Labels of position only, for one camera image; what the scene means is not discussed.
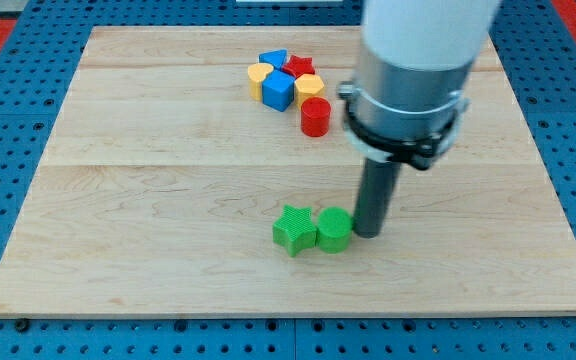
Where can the red star block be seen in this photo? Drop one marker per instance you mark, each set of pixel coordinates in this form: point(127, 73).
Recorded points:
point(297, 66)

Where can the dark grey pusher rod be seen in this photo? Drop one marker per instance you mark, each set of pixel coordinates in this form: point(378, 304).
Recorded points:
point(378, 182)

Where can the yellow hexagon block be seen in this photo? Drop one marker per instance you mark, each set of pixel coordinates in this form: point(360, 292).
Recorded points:
point(307, 86)

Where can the light wooden board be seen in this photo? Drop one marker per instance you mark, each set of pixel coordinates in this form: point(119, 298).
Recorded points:
point(161, 180)

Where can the red cylinder block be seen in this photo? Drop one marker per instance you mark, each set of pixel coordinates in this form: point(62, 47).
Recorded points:
point(315, 116)

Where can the green cylinder block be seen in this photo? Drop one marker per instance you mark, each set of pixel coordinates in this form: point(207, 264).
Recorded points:
point(334, 230)

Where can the blue triangle block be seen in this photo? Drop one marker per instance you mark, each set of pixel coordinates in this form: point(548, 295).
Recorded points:
point(276, 58)

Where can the yellow heart block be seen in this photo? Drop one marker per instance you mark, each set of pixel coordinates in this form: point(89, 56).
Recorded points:
point(257, 73)

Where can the blue cube block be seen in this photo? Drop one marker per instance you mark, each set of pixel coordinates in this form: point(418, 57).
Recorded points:
point(278, 90)

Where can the green star block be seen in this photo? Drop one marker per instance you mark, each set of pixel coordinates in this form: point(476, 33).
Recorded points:
point(295, 230)

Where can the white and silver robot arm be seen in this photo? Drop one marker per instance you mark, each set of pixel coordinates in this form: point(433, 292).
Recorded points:
point(404, 102)

